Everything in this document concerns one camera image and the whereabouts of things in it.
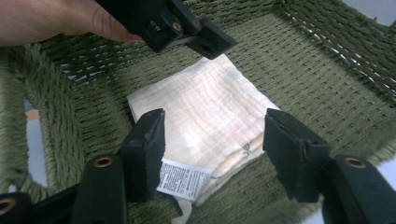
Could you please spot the green woven basket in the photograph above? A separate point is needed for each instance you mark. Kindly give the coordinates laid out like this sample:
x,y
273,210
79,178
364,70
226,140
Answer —
x,y
311,77

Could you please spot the cream egg print cloth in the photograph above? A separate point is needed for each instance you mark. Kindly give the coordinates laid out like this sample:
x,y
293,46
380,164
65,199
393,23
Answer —
x,y
211,112

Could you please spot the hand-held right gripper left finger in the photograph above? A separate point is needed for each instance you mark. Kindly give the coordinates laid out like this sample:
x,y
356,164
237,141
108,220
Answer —
x,y
144,155

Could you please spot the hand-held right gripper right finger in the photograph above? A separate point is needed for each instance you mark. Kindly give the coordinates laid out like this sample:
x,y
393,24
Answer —
x,y
295,158

